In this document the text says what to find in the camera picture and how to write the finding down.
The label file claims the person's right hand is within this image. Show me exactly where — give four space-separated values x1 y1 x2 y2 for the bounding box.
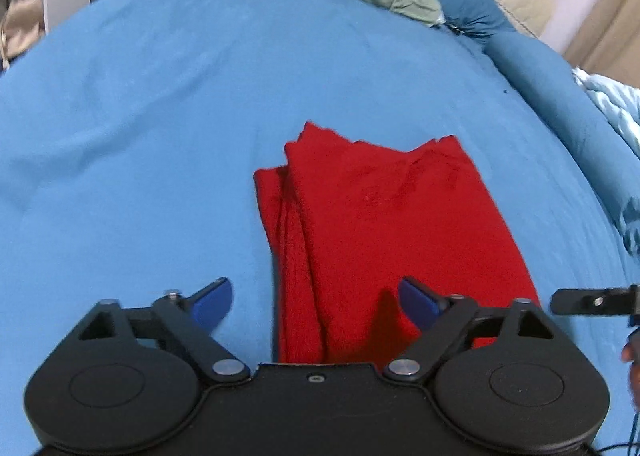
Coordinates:
621 329 640 412

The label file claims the light blue blanket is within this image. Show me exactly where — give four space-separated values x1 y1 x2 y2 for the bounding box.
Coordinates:
572 67 640 157

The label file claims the red knit sweater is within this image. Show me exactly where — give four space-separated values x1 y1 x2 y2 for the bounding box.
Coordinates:
253 121 543 365

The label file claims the blue bed sheet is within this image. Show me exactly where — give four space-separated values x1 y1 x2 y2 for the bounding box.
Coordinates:
0 0 640 387

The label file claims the beige curtain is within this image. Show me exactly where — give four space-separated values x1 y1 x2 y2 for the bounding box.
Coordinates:
563 0 640 88

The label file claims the dark blue pillow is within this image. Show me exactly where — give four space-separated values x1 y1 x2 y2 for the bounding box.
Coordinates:
432 0 518 43

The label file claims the beige cloth bag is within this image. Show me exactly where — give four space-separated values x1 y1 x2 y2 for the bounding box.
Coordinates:
0 0 47 68

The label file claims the blue pillow roll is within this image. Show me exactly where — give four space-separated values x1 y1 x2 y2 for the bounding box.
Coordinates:
484 30 640 257

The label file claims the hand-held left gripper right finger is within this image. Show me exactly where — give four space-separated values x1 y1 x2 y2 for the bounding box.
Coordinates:
383 276 555 385

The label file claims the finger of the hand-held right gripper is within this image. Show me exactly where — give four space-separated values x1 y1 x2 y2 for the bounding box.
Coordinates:
549 285 640 318

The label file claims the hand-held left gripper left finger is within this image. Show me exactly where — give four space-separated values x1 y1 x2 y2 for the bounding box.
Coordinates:
77 277 252 385

